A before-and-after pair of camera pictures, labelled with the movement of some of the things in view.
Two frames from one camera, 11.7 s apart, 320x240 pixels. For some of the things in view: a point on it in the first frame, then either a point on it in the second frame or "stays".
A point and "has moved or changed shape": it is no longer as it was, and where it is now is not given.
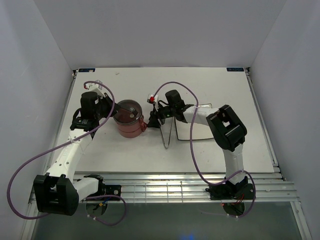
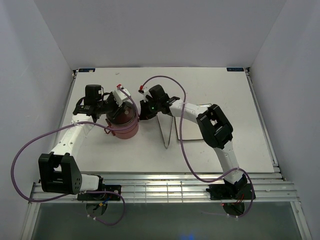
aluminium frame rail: x=183 y=187 stays
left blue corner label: x=93 y=70 stays
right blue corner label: x=235 y=69 stays
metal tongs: x=166 y=129 stays
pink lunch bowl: x=141 y=126 to x=129 y=127
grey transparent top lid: x=124 y=117 has moved or changed shape
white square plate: x=199 y=131 stays
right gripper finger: x=153 y=121 to x=146 y=111
